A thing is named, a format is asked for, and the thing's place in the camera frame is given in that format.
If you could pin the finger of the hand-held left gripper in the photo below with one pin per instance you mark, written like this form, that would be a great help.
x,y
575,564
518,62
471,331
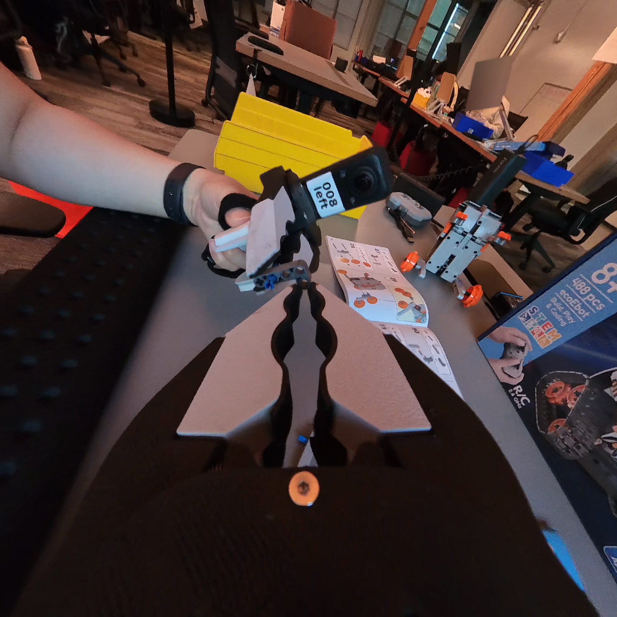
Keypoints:
x,y
265,231
302,250

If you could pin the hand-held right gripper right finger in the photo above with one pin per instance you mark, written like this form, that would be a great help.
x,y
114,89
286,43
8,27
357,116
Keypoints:
x,y
371,385

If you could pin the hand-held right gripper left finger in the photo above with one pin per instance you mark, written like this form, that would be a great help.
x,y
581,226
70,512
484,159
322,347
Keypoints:
x,y
236,385

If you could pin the dark grey technic beam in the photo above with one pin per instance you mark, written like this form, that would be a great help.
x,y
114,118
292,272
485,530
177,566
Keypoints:
x,y
289,272

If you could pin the person's left forearm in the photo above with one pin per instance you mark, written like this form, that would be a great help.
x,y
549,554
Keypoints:
x,y
72,154

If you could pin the background grey desk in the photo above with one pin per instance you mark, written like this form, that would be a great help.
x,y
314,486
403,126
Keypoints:
x,y
308,72

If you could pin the person's left hand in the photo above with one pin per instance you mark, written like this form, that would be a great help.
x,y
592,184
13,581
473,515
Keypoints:
x,y
205,197

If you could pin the red storage bin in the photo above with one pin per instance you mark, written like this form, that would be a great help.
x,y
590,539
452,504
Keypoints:
x,y
385,140
417,159

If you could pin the grey remote controller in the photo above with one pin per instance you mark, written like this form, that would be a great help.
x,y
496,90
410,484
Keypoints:
x,y
407,205

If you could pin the black tablet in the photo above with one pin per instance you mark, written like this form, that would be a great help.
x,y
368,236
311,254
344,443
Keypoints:
x,y
424,188

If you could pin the yellow plastic bin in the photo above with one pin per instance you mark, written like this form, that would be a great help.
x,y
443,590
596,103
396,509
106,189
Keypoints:
x,y
270,140

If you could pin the open instruction booklet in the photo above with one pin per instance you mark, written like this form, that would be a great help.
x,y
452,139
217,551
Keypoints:
x,y
381,299

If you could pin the black wristband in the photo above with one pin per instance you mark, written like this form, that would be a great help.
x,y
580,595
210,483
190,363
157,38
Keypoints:
x,y
173,193

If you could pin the grey orange toy robot model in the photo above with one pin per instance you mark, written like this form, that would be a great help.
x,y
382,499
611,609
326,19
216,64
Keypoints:
x,y
458,246

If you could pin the long wooden workbench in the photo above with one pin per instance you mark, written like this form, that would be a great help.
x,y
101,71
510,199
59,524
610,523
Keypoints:
x,y
482,144

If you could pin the brown cardboard box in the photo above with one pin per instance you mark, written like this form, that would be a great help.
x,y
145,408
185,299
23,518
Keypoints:
x,y
308,29

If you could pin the black upright router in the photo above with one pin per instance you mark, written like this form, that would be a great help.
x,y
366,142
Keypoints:
x,y
496,178

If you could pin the black pole stand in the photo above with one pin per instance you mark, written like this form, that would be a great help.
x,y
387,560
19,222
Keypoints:
x,y
171,113

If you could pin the blue robot kit box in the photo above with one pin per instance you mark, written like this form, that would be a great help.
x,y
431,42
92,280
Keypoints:
x,y
569,385

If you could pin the blue storage bin with lid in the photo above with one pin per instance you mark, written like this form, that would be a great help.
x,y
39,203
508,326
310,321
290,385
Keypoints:
x,y
547,166

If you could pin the black office chair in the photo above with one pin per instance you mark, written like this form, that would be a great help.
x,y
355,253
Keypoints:
x,y
569,221

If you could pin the white bottle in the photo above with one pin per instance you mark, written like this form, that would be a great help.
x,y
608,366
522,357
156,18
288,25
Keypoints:
x,y
28,58

